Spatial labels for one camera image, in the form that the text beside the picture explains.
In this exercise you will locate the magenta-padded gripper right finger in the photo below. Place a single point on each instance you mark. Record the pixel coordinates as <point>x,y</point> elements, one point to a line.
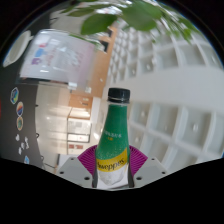
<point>150,170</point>

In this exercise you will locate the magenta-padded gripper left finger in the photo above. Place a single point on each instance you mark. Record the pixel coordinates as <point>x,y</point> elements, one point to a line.
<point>75,168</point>

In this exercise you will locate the green plastic drink bottle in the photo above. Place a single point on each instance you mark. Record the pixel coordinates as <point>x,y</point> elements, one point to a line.
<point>113,133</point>

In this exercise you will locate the small blue card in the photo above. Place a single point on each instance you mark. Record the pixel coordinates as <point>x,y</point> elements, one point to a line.
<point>26,160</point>

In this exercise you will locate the long white paper piece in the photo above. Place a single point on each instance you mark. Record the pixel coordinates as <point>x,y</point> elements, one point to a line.
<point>27,142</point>

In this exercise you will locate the small white paper piece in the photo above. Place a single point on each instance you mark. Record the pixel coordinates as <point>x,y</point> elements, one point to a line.
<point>17,137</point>
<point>20,150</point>
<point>23,145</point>

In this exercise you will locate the recessed ceiling lights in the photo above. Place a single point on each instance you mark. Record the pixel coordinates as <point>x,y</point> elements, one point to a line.
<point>195,127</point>

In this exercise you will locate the brown wooden double door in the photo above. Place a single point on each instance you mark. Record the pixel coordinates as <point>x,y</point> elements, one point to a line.
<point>81,101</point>

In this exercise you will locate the green-rimmed round sticker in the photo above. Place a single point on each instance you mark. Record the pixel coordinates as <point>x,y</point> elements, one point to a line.
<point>19,123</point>

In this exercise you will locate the orange and blue round sticker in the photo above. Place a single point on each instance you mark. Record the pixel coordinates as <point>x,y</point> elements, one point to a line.
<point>19,108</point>

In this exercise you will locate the clear acrylic sign stand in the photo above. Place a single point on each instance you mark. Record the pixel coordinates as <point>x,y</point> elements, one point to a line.
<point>56,56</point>

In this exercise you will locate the green leafy potted plant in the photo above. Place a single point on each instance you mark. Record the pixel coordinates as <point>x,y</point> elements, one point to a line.
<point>96,23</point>

